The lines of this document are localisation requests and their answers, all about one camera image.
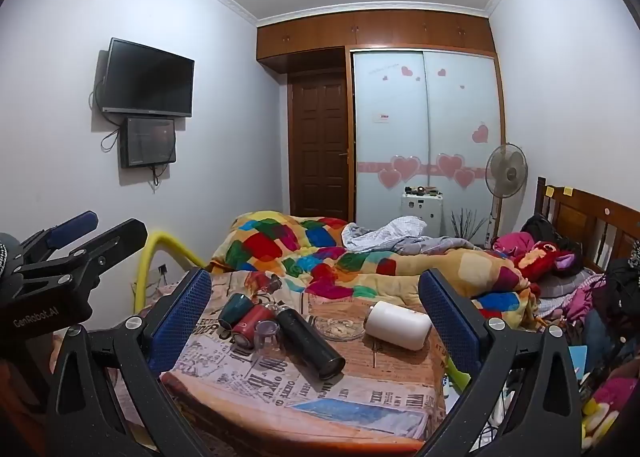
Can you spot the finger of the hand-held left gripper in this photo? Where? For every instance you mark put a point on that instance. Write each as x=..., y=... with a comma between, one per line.
x=110, y=239
x=75, y=227

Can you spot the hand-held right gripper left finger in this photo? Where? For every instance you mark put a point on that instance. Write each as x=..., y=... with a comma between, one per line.
x=181, y=319

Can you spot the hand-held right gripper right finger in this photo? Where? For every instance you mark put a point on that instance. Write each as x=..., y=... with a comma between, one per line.
x=450, y=319

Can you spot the white cup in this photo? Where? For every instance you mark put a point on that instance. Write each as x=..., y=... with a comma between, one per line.
x=397, y=326

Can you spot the dark green cup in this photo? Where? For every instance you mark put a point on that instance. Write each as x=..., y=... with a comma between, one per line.
x=235, y=309

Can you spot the red cup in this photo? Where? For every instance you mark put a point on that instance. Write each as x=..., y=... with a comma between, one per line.
x=250, y=327

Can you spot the clear glass cup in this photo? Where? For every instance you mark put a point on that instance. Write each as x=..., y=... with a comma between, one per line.
x=267, y=337

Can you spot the yellow padded pipe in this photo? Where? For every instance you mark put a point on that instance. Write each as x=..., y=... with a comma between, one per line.
x=170, y=242

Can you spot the newspaper print tablecloth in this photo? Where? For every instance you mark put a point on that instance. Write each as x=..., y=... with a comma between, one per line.
x=390, y=387

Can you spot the dried twig bundle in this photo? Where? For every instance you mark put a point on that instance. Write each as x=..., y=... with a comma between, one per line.
x=467, y=227

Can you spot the small glass bottle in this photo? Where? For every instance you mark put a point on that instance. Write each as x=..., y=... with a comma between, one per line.
x=271, y=283

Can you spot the pink cloth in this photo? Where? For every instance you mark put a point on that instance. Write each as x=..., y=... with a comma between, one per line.
x=512, y=242

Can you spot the white grey crumpled cloth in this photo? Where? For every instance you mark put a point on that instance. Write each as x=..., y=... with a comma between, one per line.
x=395, y=232

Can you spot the glass ashtray dish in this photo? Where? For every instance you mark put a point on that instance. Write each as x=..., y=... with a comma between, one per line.
x=345, y=329

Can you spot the small white cabinet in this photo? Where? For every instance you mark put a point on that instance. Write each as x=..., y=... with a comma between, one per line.
x=422, y=214

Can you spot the red plush toy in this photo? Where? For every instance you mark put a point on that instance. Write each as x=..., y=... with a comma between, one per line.
x=542, y=257

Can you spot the black bag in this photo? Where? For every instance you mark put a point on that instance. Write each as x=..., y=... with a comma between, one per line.
x=537, y=227

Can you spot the black thermos bottle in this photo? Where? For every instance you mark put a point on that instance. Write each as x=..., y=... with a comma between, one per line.
x=310, y=344

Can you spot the colourful patchwork quilt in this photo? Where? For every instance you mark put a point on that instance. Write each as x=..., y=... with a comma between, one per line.
x=320, y=249

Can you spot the standing electric fan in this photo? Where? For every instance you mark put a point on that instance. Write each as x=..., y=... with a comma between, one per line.
x=507, y=169

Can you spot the wooden bed headboard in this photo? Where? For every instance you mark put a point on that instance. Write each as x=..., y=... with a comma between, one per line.
x=580, y=217

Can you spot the black garment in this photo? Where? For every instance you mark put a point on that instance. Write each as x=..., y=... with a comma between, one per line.
x=625, y=292

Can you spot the yellow plush toy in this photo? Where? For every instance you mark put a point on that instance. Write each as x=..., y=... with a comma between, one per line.
x=600, y=424

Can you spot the frosted sliding wardrobe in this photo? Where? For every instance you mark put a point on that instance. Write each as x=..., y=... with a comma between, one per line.
x=425, y=137

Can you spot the brown wooden door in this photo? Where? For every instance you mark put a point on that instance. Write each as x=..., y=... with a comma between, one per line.
x=320, y=147

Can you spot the wooden overhead cabinet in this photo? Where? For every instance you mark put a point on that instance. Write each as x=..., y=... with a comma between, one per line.
x=375, y=34

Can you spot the small black wall monitor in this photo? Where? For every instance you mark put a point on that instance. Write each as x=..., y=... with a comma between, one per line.
x=148, y=142

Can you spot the black wall television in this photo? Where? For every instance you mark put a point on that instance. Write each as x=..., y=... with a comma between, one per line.
x=145, y=79

